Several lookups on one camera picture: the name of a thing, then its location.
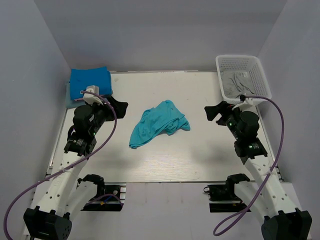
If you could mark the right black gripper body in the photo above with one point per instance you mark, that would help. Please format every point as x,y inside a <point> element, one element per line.
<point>232,118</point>

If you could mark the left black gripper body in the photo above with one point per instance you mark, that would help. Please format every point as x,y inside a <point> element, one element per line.
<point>100,112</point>

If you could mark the teal t shirt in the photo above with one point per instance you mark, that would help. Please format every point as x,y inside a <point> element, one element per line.
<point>164,118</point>

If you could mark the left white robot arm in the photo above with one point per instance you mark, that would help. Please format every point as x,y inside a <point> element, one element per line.
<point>68,194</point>

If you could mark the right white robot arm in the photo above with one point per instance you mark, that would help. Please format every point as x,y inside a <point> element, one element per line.
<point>279,217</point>

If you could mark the folded light blue t shirt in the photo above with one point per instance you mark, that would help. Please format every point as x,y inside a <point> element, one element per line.
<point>71,104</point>

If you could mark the grey t shirt in basket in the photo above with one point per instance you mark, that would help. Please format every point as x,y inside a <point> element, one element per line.
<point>235,84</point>

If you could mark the white plastic basket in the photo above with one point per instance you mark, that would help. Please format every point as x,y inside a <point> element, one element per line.
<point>247,64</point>

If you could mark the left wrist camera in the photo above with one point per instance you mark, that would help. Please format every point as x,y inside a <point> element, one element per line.
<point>91,95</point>

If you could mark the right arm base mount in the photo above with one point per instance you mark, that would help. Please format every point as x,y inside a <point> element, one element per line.
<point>221,201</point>

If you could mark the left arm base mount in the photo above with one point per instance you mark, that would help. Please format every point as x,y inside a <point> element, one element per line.
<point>111,199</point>

